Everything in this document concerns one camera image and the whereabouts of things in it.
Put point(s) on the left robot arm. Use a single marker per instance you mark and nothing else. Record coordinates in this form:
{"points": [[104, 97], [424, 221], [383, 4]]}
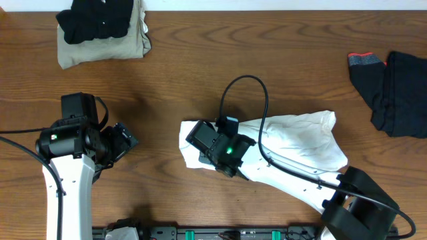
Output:
{"points": [[77, 151]]}

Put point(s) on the white t-shirt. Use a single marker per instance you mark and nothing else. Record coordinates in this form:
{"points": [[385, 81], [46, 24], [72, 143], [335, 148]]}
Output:
{"points": [[305, 139]]}

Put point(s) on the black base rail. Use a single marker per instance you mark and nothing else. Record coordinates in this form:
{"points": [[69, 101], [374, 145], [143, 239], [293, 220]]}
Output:
{"points": [[134, 229]]}

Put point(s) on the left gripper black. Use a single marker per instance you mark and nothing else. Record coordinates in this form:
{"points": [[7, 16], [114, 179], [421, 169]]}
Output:
{"points": [[123, 139]]}

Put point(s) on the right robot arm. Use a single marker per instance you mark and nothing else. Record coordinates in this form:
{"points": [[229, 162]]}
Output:
{"points": [[351, 204]]}

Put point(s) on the folded black garment on stack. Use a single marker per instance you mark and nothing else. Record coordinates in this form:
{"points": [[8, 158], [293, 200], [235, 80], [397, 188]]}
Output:
{"points": [[87, 20]]}

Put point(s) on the folded khaki garment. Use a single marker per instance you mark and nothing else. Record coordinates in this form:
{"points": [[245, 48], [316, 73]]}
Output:
{"points": [[134, 45]]}

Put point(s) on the black garment with red trim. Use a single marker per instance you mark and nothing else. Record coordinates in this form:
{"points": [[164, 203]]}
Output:
{"points": [[367, 76]]}

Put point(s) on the black garment right edge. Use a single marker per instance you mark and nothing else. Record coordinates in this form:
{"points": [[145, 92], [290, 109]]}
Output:
{"points": [[404, 96]]}

